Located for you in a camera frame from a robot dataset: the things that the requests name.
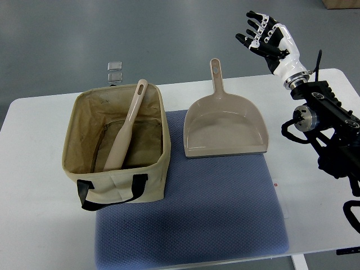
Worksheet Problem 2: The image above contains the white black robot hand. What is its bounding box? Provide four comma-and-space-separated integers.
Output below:
236, 11, 310, 89

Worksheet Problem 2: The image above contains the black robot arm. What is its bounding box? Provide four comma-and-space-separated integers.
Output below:
281, 52, 359, 197

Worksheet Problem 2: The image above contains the black table control panel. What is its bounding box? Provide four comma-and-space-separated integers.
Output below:
336, 247, 360, 255

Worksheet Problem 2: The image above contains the beige plastic dustpan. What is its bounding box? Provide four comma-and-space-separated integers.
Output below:
183, 58, 269, 158

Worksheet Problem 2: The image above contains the white table leg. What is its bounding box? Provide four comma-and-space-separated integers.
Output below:
291, 254, 309, 270

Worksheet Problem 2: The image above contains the blue textured mat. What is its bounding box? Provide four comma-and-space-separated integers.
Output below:
95, 111, 289, 269

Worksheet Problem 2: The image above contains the beige hand broom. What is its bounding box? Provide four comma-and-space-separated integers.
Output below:
103, 79, 148, 172

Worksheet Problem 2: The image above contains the lower floor socket plate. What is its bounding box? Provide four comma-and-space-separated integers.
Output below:
107, 71, 123, 84

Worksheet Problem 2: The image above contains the cardboard box corner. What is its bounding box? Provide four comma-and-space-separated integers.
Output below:
322, 0, 360, 10

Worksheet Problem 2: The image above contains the floor socket plate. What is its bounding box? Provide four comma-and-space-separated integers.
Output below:
107, 61, 122, 71
107, 71, 123, 84

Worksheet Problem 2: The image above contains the yellow fabric storage bag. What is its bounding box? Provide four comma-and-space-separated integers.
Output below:
62, 84, 171, 211

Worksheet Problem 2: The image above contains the upper floor socket plate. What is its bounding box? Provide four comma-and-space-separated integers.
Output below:
107, 61, 122, 71

